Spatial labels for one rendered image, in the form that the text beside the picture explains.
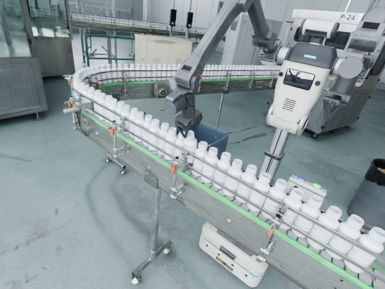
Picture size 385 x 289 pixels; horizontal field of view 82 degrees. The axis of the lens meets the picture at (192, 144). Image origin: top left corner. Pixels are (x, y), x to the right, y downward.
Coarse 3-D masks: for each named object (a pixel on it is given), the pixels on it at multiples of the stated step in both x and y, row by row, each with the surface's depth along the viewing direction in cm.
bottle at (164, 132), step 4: (164, 124) 111; (168, 124) 109; (164, 128) 108; (160, 132) 109; (164, 132) 109; (164, 136) 109; (160, 140) 111; (160, 144) 112; (164, 144) 112; (160, 148) 113; (164, 148) 113; (160, 152) 114
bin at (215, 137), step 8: (176, 128) 158; (200, 128) 173; (208, 128) 168; (216, 128) 164; (200, 136) 176; (208, 136) 171; (216, 136) 166; (224, 136) 154; (216, 144) 148; (224, 144) 159
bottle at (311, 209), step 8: (312, 200) 74; (320, 200) 74; (304, 208) 76; (312, 208) 74; (296, 216) 80; (312, 216) 74; (296, 224) 79; (304, 224) 77; (312, 224) 76; (296, 232) 80
